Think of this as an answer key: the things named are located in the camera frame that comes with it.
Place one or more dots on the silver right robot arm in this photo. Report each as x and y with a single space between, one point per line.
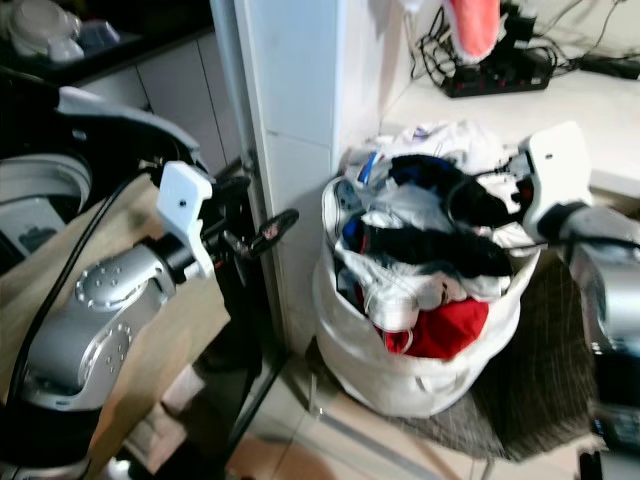
610 270

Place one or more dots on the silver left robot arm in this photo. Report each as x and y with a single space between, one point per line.
105 300

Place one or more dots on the grey top-load washing machine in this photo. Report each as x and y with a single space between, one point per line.
50 190

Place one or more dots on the black and blue garment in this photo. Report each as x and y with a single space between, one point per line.
430 178

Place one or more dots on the black power strip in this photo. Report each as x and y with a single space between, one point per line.
500 75

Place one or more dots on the brown cardboard sheet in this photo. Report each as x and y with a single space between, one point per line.
150 340

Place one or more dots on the white drawer cabinet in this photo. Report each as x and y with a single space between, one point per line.
180 95

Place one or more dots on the white garment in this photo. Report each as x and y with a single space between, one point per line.
400 290

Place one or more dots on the red garment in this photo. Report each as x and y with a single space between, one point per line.
445 325

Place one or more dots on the white fabric laundry basket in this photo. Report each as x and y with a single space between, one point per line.
370 350

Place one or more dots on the black power adapter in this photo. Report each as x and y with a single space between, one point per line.
610 66

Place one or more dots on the pink and white fluffy item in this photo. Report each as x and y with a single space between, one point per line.
475 25

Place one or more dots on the white round countertop appliance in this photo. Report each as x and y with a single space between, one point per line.
45 28

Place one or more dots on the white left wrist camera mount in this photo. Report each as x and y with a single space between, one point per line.
184 205

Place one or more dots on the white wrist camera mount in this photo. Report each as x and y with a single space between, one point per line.
184 205
558 165

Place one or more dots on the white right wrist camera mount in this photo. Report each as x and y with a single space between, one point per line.
558 165

